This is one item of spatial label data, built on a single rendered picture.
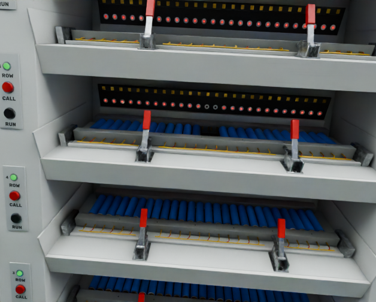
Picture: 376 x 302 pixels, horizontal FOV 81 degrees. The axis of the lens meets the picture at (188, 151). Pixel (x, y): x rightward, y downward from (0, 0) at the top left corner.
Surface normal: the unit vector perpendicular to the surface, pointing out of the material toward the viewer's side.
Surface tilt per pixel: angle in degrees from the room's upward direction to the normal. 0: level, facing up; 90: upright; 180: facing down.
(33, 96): 90
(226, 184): 109
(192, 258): 19
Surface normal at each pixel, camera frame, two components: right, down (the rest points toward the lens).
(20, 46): -0.04, 0.15
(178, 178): -0.06, 0.46
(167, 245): 0.04, -0.89
